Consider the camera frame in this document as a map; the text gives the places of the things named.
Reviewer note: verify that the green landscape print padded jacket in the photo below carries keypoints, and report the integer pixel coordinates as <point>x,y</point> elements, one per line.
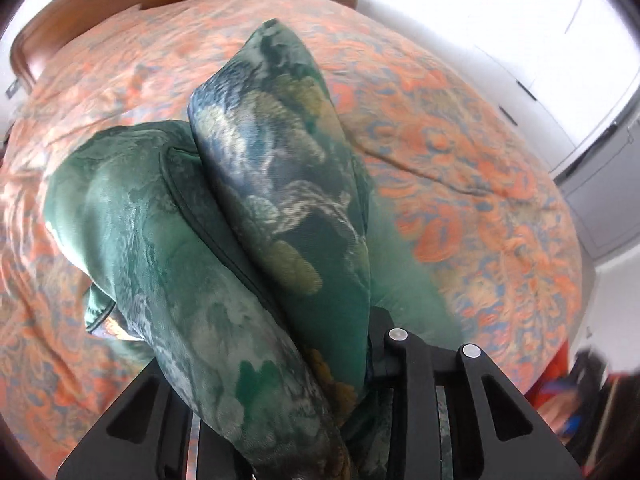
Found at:
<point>248,246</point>

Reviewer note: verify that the orange floral bed quilt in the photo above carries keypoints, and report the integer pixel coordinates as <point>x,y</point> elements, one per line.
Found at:
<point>476,206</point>

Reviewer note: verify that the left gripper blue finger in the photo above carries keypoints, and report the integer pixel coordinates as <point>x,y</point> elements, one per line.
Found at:
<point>382,361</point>

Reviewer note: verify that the wall socket beside headboard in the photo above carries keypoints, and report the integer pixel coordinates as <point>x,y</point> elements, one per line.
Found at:
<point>12,89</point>

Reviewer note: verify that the grey cabinet door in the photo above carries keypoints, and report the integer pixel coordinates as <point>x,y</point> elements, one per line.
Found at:
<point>602,189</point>

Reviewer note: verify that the white wardrobe with black handles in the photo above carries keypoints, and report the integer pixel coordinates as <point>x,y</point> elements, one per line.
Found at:
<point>557,70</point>

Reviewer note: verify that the person's left hand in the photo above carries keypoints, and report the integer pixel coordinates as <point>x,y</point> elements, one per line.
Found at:
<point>557,411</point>

